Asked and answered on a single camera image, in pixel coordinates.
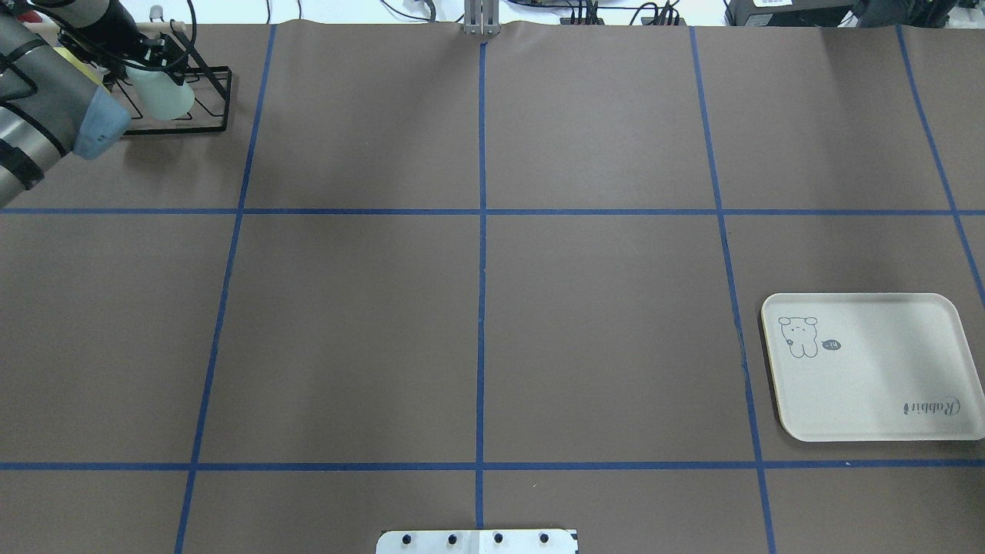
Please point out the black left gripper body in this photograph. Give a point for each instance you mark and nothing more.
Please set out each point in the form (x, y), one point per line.
(120, 25)

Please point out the green cup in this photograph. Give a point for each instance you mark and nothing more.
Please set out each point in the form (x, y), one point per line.
(162, 98)

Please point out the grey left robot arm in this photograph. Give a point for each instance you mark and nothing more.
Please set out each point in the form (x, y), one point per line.
(49, 107)

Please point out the cream rabbit tray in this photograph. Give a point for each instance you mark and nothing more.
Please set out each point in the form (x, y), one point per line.
(871, 367)

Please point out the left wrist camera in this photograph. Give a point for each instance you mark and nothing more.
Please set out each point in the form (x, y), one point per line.
(164, 53)

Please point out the black wire cup rack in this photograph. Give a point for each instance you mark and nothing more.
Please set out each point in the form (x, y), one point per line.
(212, 87)

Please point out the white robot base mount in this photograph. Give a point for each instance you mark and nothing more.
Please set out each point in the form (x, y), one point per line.
(479, 541)

